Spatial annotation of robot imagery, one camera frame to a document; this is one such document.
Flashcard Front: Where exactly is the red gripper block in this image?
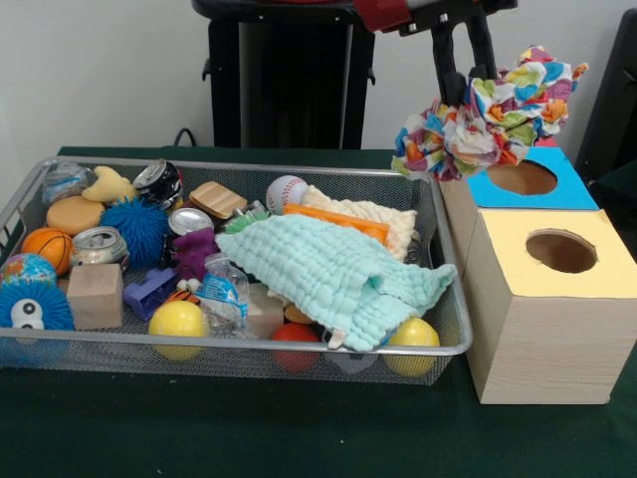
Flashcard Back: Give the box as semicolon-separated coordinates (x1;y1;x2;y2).
353;0;519;109

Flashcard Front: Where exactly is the colourful patterned cloth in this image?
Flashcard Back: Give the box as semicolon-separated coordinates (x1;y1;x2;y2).
391;45;590;183

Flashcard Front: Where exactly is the orange plastic toy block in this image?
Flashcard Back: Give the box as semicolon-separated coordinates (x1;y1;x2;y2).
283;202;392;245

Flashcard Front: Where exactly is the mint knitted cloth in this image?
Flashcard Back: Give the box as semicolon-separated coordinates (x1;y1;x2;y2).
214;214;458;353

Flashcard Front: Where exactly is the wooden three-hole box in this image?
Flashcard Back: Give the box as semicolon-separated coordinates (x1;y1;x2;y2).
437;134;627;405

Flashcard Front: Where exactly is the silver mesh bin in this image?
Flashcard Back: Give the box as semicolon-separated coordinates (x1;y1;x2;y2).
0;155;474;387

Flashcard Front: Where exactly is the black upright panel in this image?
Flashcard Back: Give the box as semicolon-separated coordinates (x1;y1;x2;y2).
574;8;637;200

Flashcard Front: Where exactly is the cream knitted cloth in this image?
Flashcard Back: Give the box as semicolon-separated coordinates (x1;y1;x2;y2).
301;184;418;263

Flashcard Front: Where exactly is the white baseball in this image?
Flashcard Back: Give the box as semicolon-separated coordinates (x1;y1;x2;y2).
265;174;310;213

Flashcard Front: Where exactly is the striped wooden block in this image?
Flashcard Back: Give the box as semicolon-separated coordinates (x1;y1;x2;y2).
188;181;249;220

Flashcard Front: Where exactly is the plain yellow ball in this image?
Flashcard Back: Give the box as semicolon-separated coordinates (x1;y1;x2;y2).
385;317;442;377

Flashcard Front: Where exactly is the blue spiky ball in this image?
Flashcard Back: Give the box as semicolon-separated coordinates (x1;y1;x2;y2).
99;197;170;270

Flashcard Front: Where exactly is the yellow smiley ball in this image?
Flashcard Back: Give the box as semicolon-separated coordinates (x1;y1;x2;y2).
147;300;210;359

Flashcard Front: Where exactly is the plain wooden cube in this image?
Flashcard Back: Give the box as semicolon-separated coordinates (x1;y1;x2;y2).
67;263;125;331

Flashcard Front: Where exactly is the small orange basketball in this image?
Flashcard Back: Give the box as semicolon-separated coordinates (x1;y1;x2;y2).
21;227;75;276

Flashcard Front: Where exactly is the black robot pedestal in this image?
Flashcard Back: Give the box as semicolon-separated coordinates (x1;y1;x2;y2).
191;0;402;150

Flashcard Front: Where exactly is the black cable loop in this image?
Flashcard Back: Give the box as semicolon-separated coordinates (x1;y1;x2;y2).
172;127;201;148

